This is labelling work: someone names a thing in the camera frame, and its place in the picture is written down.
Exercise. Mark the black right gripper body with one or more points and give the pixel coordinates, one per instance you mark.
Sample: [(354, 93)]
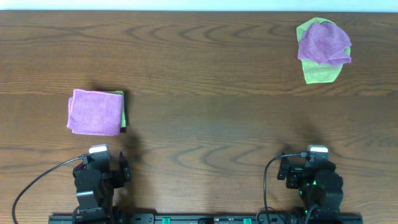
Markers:
[(295, 180)]

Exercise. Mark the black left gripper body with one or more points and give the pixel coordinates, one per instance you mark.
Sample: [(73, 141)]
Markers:
[(111, 174)]

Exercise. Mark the purple microfiber cloth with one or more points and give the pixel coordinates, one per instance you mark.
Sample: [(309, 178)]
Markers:
[(325, 44)]

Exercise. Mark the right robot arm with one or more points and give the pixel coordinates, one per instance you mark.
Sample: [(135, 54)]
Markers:
[(319, 187)]

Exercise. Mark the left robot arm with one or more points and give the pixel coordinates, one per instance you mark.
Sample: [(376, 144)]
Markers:
[(96, 204)]

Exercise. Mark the folded green cloth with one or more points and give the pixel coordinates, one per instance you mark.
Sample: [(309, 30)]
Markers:
[(123, 113)]

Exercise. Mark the folded purple cloth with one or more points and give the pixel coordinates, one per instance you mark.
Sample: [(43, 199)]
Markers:
[(95, 113)]

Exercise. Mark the light green crumpled cloth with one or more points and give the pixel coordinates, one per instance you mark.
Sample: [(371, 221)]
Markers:
[(313, 72)]

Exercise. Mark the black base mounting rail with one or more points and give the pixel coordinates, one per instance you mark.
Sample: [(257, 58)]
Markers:
[(148, 218)]

